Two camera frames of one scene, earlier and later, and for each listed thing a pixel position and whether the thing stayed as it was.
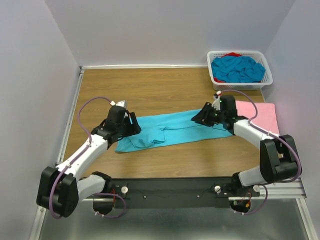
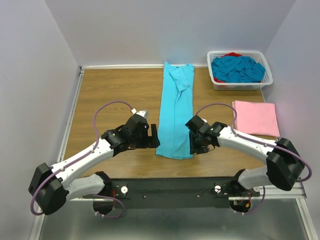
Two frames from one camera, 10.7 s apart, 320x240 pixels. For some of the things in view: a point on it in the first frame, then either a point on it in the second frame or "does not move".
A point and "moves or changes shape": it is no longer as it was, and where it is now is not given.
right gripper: (202, 117) -> (193, 147)
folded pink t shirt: (266, 117) does not move
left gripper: (134, 128) -> (151, 141)
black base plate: (178, 193) does not move
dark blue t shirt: (237, 69) does not move
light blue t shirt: (167, 129) moves or changes shape
